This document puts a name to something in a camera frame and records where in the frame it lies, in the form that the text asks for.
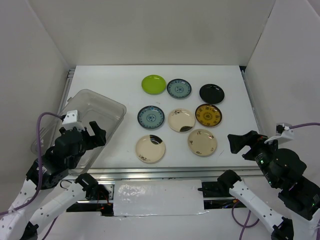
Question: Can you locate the clear plastic bin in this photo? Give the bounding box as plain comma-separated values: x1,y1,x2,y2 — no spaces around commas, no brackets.
30,88,127,175

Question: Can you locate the cream plate with black patch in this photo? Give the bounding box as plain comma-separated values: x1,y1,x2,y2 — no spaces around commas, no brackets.
135,134,166,164

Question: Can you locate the yellow brown patterned plate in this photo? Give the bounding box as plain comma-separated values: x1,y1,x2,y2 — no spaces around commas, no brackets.
195,103,223,128

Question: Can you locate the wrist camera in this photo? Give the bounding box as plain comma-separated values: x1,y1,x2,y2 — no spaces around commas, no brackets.
62,110,79,128
264,123,294,145

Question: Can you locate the blue patterned plate far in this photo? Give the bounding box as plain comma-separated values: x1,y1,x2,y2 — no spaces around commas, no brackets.
166,78,192,99

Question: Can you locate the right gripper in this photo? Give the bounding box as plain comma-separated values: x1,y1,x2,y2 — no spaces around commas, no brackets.
226,127,281,186

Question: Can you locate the cream plate with small motifs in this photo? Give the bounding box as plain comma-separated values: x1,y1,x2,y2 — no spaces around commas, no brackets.
187,129,218,157

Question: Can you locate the green plate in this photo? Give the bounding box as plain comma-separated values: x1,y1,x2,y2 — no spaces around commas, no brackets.
141,74,167,95

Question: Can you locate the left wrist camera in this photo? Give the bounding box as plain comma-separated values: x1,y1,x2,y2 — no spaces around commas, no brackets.
62,110,79,128

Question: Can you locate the blue patterned plate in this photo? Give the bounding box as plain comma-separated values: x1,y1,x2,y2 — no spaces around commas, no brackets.
137,105,165,130
166,78,192,99

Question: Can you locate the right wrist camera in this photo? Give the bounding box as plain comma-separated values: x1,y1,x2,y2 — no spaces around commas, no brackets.
264,123,294,145

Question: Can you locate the cream plate with flower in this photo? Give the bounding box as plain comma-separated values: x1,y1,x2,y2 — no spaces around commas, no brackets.
168,108,196,133

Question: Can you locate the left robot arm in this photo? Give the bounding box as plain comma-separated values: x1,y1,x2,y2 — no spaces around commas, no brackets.
0,121,106,240

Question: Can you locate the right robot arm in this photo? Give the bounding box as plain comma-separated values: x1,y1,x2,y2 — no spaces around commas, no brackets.
217,130,320,240

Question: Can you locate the blue patterned plate near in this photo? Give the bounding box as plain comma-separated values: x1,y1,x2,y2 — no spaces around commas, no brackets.
137,105,165,130

